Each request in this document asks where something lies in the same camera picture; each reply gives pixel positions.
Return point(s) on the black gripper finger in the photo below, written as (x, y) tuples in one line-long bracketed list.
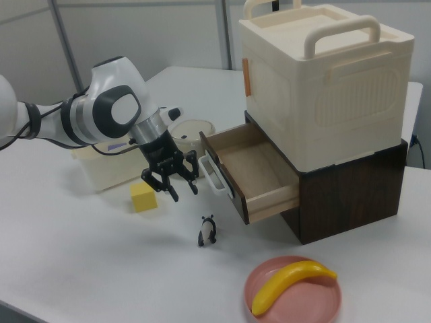
[(192, 168), (158, 183)]

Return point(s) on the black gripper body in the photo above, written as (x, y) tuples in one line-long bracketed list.
[(163, 154)]

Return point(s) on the black and white panda toy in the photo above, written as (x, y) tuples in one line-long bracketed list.
[(205, 232)]

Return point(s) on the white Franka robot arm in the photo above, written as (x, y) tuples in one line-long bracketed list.
[(111, 84)]

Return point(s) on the yellow toy banana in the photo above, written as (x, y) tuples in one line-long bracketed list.
[(279, 286)]

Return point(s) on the dark wood drawer cabinet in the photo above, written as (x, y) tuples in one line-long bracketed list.
[(347, 202)]

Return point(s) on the yellow foam cube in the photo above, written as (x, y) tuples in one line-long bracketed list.
[(144, 200)]

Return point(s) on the beige lidded trash can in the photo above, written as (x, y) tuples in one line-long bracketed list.
[(192, 129)]

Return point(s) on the white plastic bin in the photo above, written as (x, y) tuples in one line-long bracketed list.
[(107, 175)]

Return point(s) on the pink plate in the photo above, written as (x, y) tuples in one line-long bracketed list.
[(303, 303)]

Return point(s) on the black pole stand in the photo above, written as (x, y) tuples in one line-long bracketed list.
[(276, 4)]

